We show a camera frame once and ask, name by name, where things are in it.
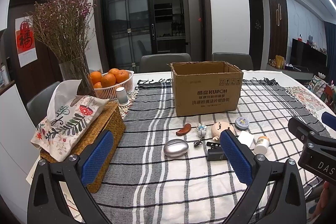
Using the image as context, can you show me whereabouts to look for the white jar orange lid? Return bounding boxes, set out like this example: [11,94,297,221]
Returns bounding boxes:
[254,136,270,155]

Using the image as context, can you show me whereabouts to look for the white square charger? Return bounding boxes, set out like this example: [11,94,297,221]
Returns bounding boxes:
[238,131,254,148]

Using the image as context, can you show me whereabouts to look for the round blue white tin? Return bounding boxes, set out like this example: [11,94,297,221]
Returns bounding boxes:
[235,117,249,131]

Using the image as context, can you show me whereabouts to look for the beige deer doll head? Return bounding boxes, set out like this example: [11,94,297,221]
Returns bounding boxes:
[211,122,235,141]

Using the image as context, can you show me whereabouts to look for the black rectangular device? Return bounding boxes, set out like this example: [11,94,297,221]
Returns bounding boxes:
[206,141,227,161]

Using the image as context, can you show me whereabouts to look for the white blue figurine keychain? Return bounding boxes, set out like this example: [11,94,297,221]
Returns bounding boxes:
[194,123,207,147]

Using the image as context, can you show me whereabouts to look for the silver oval metal case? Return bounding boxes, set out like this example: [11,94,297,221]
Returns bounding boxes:
[163,139,189,157]

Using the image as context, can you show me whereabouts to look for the person right hand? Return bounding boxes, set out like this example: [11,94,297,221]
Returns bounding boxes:
[311,181,335,220]

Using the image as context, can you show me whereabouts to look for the patterned floral table mat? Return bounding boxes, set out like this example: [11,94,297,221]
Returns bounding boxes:
[285,86,325,117]

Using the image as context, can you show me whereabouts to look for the white tv cabinet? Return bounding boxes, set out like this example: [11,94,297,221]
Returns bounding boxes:
[266,64,314,82]

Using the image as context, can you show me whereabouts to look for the black television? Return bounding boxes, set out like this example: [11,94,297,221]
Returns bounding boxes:
[289,39,329,75]

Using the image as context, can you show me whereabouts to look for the floral fabric tissue cover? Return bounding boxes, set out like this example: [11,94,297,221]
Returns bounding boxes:
[31,80,109,161]

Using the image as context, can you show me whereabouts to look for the grey chair right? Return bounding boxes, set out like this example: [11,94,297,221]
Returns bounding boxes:
[212,52,253,71]

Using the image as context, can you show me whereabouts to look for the grey chair near vase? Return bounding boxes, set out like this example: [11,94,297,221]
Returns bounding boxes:
[26,81,60,127]

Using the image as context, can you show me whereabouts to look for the woven rattan box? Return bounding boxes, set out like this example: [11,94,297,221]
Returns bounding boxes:
[39,101,127,194]

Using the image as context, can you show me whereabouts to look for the brown cardboard box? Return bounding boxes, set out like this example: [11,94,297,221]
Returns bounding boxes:
[170,61,243,117]

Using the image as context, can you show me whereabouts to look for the brown wooden comb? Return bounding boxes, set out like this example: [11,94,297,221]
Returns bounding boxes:
[176,123,191,136]

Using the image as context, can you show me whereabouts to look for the grey plaid cloth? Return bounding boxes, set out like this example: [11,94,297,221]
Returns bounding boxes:
[93,79,327,223]

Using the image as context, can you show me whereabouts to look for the white fruit basket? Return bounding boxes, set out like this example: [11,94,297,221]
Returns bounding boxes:
[94,70,134,100]

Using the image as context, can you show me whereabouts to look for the small white cylinder device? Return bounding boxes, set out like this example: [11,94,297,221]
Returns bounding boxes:
[116,86,129,106]

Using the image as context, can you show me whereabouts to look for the glass vase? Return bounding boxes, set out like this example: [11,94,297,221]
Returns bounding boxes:
[59,55,95,96]

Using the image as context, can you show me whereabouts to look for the orange front left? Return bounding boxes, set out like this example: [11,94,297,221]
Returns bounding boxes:
[101,73,116,88]

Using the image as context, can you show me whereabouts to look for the orange front right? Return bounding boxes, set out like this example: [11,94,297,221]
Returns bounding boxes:
[114,70,129,83]

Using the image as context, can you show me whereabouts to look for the grey chair left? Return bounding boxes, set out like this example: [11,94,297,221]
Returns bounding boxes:
[139,53,191,73]

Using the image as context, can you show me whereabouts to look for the red fu calendar poster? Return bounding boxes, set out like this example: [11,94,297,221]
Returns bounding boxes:
[15,16,38,68]

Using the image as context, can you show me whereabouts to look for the dried purple flowers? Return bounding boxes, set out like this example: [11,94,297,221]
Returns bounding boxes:
[27,0,95,64]

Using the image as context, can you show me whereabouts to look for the black glass sliding door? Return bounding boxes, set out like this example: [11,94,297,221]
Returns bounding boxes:
[102,0,153,73]

